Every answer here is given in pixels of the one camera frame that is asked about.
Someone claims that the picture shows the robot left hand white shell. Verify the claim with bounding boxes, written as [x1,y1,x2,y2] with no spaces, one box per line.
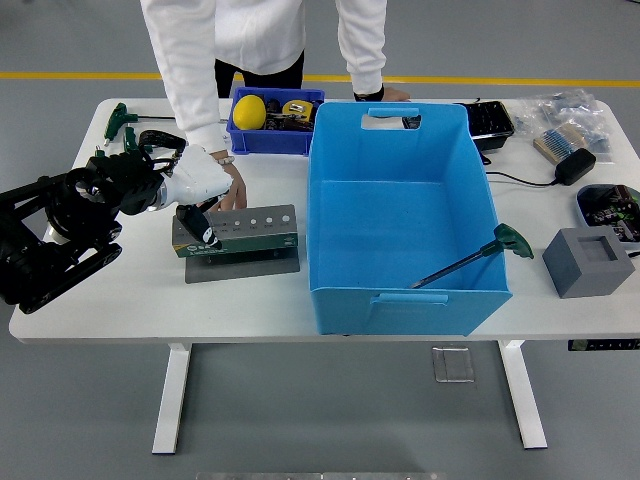
[162,144,234,250]

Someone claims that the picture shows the person's right hand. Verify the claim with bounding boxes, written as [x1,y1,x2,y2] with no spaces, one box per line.
[213,156,249,212]

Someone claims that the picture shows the green grey hex key stand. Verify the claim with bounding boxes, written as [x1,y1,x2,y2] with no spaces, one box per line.
[171,203,301,285]

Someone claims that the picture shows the large blue plastic box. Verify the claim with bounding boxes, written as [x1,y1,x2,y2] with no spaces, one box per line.
[305,101,515,337]

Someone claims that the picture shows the large green T-handle hex key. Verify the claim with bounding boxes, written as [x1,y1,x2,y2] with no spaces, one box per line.
[408,222,535,291]

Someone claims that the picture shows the small blue parts bin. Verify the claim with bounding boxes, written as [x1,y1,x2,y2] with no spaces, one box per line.
[225,86,327,157]

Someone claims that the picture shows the yellow ball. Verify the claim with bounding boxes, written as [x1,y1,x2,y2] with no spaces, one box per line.
[232,94,268,132]

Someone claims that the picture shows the dark assorted hardware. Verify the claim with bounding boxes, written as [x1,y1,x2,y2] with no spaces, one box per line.
[264,98,315,134]

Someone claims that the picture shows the black plastic tray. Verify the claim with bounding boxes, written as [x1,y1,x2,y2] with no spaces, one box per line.
[453,99,516,154]

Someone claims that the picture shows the yellow tape measure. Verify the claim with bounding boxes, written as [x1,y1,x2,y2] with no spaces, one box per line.
[282,98,321,124]

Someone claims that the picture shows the person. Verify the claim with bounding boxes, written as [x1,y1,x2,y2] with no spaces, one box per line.
[139,0,412,211]

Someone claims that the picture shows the resistor strip bundle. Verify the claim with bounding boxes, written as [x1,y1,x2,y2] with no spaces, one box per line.
[532,122,589,165]

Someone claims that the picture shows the clear bags of components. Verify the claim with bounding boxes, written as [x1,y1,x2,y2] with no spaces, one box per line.
[513,88,615,164]

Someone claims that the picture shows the black power adapter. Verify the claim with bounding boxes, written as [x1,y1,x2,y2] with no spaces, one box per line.
[553,147,598,188]

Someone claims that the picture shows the white table leg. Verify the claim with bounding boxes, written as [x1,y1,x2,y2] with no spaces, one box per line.
[151,342,194,455]
[497,339,549,450]

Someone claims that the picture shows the grey-blue tray of parts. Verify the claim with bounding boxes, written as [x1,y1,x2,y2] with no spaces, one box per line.
[574,183,640,245]

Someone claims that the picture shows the grey foam block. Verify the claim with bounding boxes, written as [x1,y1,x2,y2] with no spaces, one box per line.
[542,225,636,300]

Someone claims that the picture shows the metal floor socket plate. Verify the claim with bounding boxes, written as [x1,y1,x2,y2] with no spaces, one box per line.
[431,345,476,384]

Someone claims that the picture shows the table height control panel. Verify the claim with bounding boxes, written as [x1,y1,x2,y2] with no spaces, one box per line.
[567,339,640,353]

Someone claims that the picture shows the black adapter cord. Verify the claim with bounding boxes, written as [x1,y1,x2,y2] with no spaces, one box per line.
[483,171,559,188]

